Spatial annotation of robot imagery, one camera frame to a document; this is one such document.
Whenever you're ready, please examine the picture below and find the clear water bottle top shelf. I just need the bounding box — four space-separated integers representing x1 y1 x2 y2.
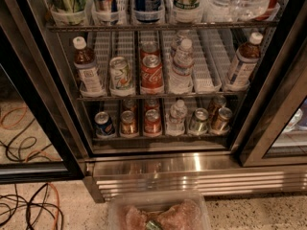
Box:
230 0 270 21

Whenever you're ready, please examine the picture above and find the rear red can bottom shelf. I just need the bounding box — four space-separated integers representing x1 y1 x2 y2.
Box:
145 99 160 111

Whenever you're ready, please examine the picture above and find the front red can bottom shelf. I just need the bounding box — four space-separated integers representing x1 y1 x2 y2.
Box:
144 109 161 134

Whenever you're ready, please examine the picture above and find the stainless steel display fridge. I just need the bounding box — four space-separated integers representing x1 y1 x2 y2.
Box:
27 0 307 202

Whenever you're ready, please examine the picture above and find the rear gold can bottom shelf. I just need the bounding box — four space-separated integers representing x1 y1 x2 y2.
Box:
123 99 137 114

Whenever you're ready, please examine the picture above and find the gold can shelf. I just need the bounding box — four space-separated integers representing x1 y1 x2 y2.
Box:
121 110 138 134
123 99 137 114

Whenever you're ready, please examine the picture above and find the water bottle bottom shelf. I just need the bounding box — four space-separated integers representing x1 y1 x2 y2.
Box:
167 100 188 135

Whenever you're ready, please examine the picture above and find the front gold can bottom shelf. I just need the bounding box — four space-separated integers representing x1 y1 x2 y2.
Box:
121 110 138 134

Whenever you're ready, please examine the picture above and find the front Coca-Cola can middle shelf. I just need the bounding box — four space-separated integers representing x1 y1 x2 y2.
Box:
141 55 162 89

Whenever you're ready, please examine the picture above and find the front water bottle middle shelf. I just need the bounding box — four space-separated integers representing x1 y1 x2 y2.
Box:
170 38 194 88

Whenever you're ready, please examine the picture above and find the green silver can bottom shelf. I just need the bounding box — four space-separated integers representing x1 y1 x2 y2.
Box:
189 108 208 133

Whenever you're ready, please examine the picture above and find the blue can bottom shelf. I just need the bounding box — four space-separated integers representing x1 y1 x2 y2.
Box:
94 111 115 136

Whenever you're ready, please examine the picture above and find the rear Coca-Cola can middle shelf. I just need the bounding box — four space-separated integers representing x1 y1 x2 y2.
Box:
140 41 159 58

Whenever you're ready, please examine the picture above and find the rear water bottle middle shelf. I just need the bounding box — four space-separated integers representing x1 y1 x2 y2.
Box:
170 30 190 58

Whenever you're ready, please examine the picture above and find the left iced tea bottle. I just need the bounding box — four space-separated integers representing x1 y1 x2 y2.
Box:
73 36 103 93

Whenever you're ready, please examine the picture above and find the iced tea bottle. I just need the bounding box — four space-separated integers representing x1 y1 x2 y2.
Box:
227 32 263 86
73 36 103 93

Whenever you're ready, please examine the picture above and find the right iced tea bottle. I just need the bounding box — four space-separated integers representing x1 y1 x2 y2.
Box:
227 32 263 86

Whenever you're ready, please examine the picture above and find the open glass fridge door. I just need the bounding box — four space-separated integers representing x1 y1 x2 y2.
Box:
0 0 84 184

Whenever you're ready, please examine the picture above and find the white green soda can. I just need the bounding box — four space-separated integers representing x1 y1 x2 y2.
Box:
109 57 132 90

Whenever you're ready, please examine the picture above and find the rear right gold can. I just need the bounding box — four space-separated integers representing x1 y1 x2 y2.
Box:
207 95 226 118

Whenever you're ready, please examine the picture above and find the front right gold can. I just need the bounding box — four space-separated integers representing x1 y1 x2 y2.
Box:
211 107 232 131

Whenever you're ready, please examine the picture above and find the clear plastic bin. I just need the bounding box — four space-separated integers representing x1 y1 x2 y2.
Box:
107 191 211 230

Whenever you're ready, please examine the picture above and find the pink cloth in bin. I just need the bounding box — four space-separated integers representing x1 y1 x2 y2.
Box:
121 199 201 230

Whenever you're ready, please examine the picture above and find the green object in bin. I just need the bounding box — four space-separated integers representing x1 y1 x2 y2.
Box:
146 219 162 230

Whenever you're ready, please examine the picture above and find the black cable on floor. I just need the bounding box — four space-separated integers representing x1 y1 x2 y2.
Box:
0 117 64 230

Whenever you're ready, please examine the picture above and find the orange cable on floor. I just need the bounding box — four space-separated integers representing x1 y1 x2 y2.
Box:
0 103 61 230

